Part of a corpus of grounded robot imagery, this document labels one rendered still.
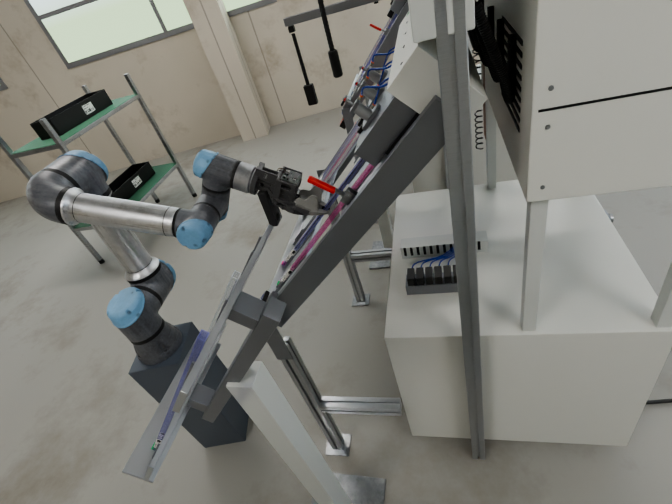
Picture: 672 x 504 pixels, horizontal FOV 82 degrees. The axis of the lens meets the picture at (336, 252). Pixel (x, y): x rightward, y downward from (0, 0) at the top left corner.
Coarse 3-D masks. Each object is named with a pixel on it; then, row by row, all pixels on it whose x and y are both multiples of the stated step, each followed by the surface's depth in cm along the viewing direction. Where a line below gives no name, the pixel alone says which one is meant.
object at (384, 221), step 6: (384, 216) 203; (378, 222) 206; (384, 222) 205; (390, 222) 209; (384, 228) 208; (390, 228) 207; (384, 234) 210; (390, 234) 210; (384, 240) 213; (390, 240) 212; (372, 246) 231; (378, 246) 229; (384, 246) 216; (390, 246) 215; (372, 264) 218; (378, 264) 217; (384, 264) 215; (390, 264) 214
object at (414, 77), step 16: (400, 32) 88; (400, 48) 73; (416, 48) 58; (432, 48) 62; (400, 64) 62; (416, 64) 59; (432, 64) 59; (400, 80) 61; (416, 80) 61; (432, 80) 60; (480, 80) 67; (400, 96) 62; (416, 96) 62; (432, 96) 62; (480, 96) 60
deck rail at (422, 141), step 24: (432, 120) 62; (408, 144) 66; (432, 144) 65; (384, 168) 69; (408, 168) 68; (360, 192) 74; (384, 192) 72; (360, 216) 77; (336, 240) 82; (312, 264) 88; (336, 264) 87; (288, 288) 95; (312, 288) 93; (288, 312) 101
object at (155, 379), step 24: (192, 336) 136; (168, 360) 126; (216, 360) 149; (144, 384) 130; (168, 384) 130; (216, 384) 144; (192, 408) 140; (240, 408) 159; (192, 432) 151; (216, 432) 152; (240, 432) 154
